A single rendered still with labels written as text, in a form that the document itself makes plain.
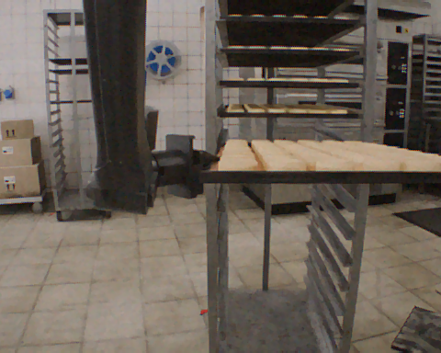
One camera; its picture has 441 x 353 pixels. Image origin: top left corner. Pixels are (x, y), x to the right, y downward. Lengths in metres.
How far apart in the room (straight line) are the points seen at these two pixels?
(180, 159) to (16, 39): 3.73
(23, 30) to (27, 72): 0.42
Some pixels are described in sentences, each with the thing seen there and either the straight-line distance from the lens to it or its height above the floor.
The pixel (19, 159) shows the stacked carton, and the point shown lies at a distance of 3.83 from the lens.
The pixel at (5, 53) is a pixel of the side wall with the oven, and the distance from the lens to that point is 4.25.
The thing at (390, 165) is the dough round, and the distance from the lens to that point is 0.49.
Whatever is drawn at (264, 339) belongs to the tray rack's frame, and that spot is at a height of 0.15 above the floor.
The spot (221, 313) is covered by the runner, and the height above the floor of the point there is 0.41.
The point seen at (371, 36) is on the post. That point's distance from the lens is 1.12.
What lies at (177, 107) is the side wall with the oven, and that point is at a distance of 4.06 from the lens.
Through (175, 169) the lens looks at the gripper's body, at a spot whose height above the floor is 0.99.
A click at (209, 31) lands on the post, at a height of 1.28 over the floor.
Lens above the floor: 1.11
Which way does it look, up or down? 12 degrees down
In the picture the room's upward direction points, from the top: straight up
